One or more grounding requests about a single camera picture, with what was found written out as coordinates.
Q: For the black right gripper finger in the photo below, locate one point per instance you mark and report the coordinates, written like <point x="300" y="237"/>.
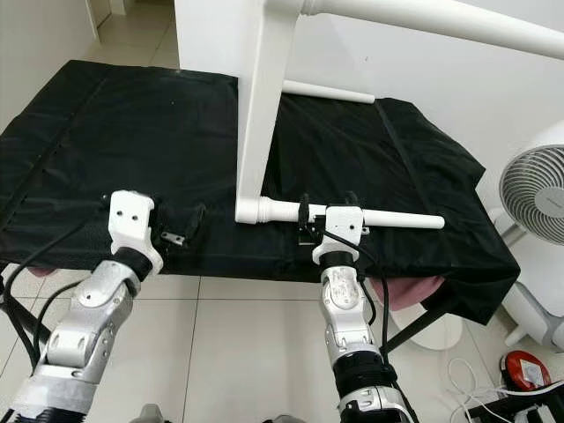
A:
<point x="304" y="210"/>

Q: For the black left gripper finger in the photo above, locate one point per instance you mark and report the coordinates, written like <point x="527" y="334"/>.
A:
<point x="196" y="220"/>

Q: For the white plastic table leg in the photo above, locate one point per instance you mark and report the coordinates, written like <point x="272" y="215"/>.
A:
<point x="405" y="218"/>
<point x="449" y="22"/>
<point x="330" y="92"/>

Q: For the white plastic children table top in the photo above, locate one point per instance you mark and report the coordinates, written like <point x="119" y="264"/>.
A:
<point x="264" y="115"/>

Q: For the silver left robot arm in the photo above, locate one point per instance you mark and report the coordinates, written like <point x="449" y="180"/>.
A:
<point x="92" y="322"/>

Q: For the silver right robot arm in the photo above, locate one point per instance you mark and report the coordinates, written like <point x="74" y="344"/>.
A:
<point x="348" y="313"/>

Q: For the pink fabric item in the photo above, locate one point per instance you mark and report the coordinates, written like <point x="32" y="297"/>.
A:
<point x="410" y="293"/>

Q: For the grey metal table leg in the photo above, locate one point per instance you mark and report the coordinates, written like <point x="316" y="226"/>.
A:
<point x="419" y="330"/>

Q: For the grey left robot foot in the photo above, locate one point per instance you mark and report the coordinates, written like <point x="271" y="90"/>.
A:
<point x="152" y="414"/>

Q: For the grey robot foot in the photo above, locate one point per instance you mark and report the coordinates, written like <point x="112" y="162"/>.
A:
<point x="152" y="414"/>
<point x="286" y="419"/>

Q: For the grey right robot foot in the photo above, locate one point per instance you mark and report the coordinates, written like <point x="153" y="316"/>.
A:
<point x="286" y="419"/>

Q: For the white round standing fan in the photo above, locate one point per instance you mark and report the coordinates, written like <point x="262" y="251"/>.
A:
<point x="533" y="189"/>

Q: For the white grey rounded appliance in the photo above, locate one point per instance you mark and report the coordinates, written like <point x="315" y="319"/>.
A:
<point x="542" y="300"/>

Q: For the black bag with white trim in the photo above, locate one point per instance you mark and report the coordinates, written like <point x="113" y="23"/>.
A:
<point x="524" y="407"/>

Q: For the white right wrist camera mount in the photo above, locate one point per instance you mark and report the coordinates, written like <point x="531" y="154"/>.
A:
<point x="344" y="223"/>

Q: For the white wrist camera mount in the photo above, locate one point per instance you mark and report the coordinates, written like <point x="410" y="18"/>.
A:
<point x="344" y="223"/>
<point x="132" y="216"/>

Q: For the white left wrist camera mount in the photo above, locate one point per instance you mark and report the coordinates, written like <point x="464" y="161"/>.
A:
<point x="132" y="216"/>

